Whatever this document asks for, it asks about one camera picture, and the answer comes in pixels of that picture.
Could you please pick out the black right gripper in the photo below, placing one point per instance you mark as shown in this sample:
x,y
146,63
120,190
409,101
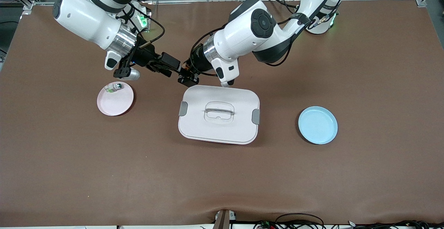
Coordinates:
x,y
146,56

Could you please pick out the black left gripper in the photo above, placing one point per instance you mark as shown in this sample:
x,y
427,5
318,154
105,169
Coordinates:
x,y
198,61

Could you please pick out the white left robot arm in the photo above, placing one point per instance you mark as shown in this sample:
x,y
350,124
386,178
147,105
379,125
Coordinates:
x,y
249,31

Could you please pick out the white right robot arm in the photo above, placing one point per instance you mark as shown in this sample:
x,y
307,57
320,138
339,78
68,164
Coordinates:
x,y
90,17

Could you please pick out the pink round plate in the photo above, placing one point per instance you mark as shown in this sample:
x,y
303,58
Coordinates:
x,y
114,104

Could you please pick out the white lidded lunch box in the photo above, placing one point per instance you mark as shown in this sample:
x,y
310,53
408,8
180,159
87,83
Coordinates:
x,y
218,132

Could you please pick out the light blue round plate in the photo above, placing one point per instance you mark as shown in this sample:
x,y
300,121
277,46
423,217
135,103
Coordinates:
x,y
317,125

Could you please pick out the green and white switch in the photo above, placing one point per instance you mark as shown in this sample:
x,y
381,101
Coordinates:
x,y
114,87

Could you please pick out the metal table clamp bracket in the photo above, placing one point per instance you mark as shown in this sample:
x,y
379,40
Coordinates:
x,y
223,218

